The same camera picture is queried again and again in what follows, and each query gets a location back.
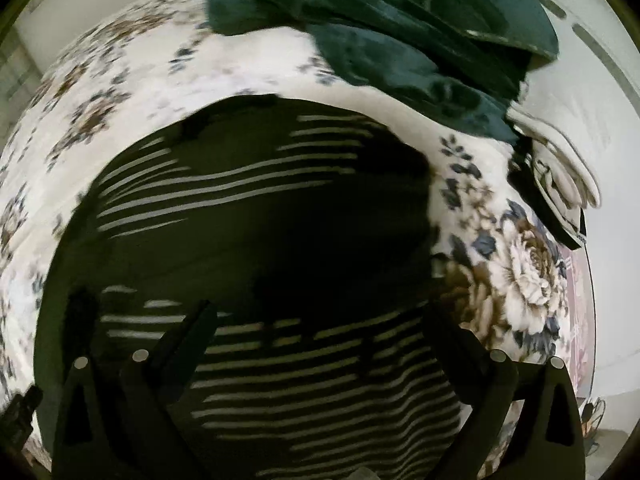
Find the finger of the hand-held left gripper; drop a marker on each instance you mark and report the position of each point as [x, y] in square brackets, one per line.
[20, 415]

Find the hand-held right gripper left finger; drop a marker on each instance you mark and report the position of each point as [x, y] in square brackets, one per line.
[185, 340]

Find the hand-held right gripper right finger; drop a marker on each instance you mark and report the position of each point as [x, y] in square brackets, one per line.
[450, 350]

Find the black striped garment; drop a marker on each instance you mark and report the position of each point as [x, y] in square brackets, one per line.
[280, 240]

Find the black cloth with white label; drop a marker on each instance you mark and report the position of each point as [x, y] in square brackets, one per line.
[530, 180]

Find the white floral bed blanket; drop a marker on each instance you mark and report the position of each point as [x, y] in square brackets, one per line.
[150, 75]

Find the dark green plush blanket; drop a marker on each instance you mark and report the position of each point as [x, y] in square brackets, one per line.
[400, 25]

